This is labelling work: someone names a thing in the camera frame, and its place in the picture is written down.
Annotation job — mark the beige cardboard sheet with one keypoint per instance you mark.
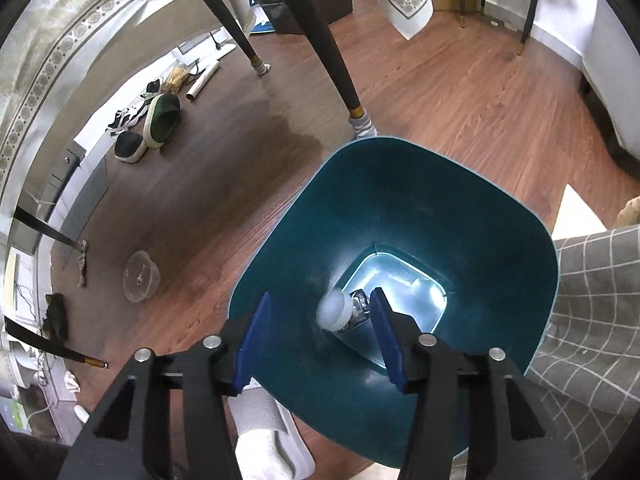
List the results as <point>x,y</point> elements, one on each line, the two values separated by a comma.
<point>575,210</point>

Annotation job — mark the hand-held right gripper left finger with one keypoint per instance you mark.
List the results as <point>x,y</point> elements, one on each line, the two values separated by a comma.
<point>250,347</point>

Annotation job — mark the green slipper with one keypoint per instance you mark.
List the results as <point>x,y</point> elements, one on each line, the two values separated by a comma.
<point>162,117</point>

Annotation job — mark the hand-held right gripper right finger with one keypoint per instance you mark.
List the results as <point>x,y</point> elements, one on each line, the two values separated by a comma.
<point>387,345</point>

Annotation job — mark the black storage box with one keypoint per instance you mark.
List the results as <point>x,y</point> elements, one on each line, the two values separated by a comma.
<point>320,5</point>

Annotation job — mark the cream patterned tablecloth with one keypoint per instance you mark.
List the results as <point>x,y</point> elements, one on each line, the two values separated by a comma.
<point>60,60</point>

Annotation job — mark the white bottle cap piece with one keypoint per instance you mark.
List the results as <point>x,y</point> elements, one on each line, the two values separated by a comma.
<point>332,312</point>

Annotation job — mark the clear plastic bowl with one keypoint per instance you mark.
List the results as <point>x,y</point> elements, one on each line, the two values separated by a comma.
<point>141,276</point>

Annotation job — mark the dark wooden table leg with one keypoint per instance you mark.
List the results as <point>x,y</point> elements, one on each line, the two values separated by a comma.
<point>45,232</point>
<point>235,35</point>
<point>50,347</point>
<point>325,50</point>

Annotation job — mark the white grey slipper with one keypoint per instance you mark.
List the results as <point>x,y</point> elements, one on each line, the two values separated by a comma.
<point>265,425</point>

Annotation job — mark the white paper roll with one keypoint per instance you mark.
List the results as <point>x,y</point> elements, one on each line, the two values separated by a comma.
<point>202,80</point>

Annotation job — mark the black white sneaker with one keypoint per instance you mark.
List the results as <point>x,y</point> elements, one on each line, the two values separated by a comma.
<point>125,119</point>

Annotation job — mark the black slipper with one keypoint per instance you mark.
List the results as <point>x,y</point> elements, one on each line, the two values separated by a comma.
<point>127,146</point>

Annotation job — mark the crumpled white tissue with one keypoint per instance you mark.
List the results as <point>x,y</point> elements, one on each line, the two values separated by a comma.
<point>71,382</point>

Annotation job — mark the teal plastic trash bin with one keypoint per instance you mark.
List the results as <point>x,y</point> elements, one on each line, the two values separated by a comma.
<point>450,200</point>

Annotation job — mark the tan crumpled bag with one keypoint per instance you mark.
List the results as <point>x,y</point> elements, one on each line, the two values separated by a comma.
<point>175,77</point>

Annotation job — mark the grey drawer cabinet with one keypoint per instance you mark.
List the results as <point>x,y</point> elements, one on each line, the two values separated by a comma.
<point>85,195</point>

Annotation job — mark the grey checked tablecloth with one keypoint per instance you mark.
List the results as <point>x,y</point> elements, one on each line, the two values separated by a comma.
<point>590,280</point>

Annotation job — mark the dark cloth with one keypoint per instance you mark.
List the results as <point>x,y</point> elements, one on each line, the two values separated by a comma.
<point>56,317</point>

